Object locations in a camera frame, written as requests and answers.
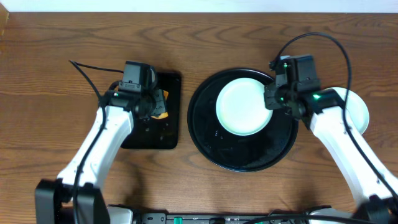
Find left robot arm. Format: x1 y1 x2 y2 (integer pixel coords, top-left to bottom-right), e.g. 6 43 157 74
35 89 169 223

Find orange green scrub sponge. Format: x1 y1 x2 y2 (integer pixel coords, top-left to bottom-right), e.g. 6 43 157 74
151 90 169 119

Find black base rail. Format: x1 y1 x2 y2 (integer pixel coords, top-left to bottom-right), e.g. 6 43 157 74
107 212 312 224

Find black rectangular tray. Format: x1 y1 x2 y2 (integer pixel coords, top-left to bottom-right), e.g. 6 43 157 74
121 70 182 150

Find light blue plate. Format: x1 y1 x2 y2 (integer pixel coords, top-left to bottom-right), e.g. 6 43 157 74
313 90 369 136
216 78 273 136

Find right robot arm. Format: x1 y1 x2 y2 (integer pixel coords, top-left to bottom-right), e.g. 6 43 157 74
264 83 397 223

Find light blue plate top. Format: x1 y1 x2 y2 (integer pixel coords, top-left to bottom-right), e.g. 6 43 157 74
216 78 273 136

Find black round tray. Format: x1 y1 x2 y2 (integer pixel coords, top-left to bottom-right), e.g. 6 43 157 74
187 68 299 172

